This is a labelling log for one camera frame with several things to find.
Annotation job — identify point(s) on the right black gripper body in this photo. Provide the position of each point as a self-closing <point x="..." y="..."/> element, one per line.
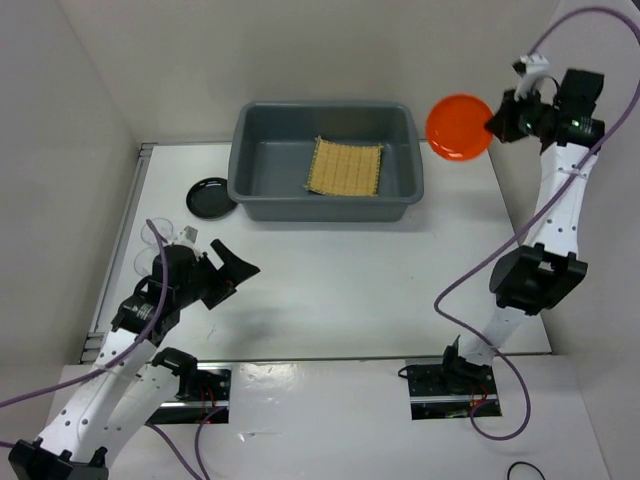
<point x="537" y="110"/>

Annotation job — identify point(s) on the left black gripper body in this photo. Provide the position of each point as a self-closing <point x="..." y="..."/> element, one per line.
<point x="206" y="284"/>

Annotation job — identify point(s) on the orange plastic plate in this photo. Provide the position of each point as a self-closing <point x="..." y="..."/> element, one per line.
<point x="455" y="127"/>

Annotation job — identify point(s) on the black round plate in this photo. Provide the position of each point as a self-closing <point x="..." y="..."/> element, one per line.
<point x="209" y="199"/>

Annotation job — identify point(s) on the woven bamboo mat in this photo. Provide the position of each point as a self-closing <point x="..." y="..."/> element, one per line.
<point x="344" y="170"/>

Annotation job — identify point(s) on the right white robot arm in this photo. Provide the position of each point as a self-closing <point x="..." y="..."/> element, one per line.
<point x="541" y="272"/>

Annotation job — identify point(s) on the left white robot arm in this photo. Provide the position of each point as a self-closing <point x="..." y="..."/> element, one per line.
<point x="133" y="374"/>

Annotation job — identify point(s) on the grey plastic bin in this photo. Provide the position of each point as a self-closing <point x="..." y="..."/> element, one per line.
<point x="273" y="146"/>

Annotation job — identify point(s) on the clear glass cup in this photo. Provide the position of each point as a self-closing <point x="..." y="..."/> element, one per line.
<point x="143" y="262"/>
<point x="162" y="226"/>

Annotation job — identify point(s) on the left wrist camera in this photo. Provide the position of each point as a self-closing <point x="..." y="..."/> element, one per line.
<point x="187" y="237"/>

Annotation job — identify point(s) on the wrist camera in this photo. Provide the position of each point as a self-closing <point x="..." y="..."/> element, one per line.
<point x="187" y="237"/>
<point x="531" y="69"/>

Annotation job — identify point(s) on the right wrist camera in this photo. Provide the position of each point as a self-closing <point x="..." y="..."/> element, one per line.
<point x="531" y="69"/>

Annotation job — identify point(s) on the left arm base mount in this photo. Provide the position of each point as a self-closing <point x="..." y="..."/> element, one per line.
<point x="207" y="398"/>

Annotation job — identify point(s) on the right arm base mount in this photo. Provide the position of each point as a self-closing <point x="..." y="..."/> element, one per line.
<point x="451" y="388"/>

